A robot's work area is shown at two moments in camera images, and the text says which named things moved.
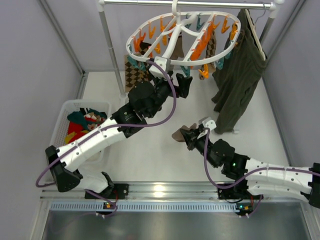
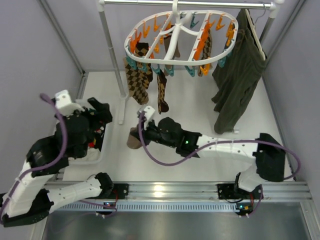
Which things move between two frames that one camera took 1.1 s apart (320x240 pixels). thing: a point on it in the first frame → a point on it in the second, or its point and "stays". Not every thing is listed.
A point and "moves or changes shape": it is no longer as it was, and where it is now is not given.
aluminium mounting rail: [175, 190] stays
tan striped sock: [178, 50] → [167, 41]
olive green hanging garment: [233, 83] stays
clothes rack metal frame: [278, 4] stays
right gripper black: [193, 139] → [146, 133]
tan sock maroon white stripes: [178, 134] moves or changes shape
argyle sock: [211, 51] → [207, 50]
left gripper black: [175, 88] → [99, 116]
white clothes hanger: [253, 29] stays
